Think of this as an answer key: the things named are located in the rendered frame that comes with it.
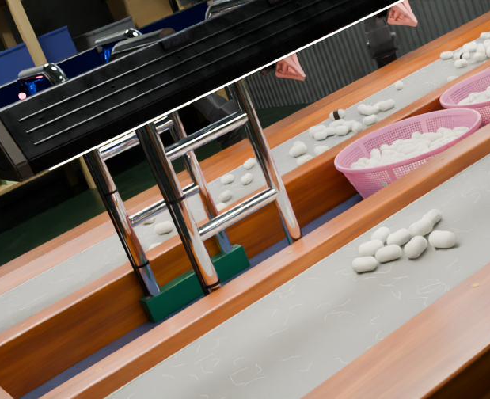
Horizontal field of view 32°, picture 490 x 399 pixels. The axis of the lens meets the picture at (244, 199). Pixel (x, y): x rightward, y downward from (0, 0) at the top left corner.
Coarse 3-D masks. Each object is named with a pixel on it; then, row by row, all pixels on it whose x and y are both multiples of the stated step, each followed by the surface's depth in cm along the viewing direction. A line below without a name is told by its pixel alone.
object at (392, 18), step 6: (396, 6) 215; (402, 6) 215; (390, 12) 217; (396, 12) 217; (402, 12) 215; (408, 12) 215; (390, 18) 218; (396, 18) 218; (408, 18) 215; (396, 24) 218; (402, 24) 217; (408, 24) 216; (414, 24) 215
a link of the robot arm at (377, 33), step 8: (368, 24) 248; (376, 24) 247; (384, 24) 247; (368, 32) 247; (376, 32) 247; (384, 32) 246; (368, 40) 249; (376, 40) 247; (384, 40) 247; (392, 40) 246; (376, 48) 248; (384, 48) 248; (392, 48) 249
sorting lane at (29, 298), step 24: (432, 72) 208; (456, 72) 198; (384, 96) 203; (408, 96) 194; (360, 120) 189; (288, 144) 193; (312, 144) 185; (336, 144) 177; (240, 168) 189; (288, 168) 174; (216, 192) 177; (240, 192) 170; (168, 216) 174; (144, 240) 164; (72, 264) 166; (96, 264) 160; (120, 264) 154; (24, 288) 163; (48, 288) 157; (72, 288) 152; (0, 312) 154; (24, 312) 149
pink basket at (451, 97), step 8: (488, 72) 176; (464, 80) 175; (472, 80) 175; (480, 80) 176; (456, 88) 174; (464, 88) 175; (472, 88) 175; (480, 88) 175; (448, 96) 171; (456, 96) 173; (464, 96) 174; (448, 104) 161; (456, 104) 159; (464, 104) 157; (472, 104) 155; (480, 104) 154; (488, 104) 153; (480, 112) 156; (488, 120) 156; (480, 128) 159
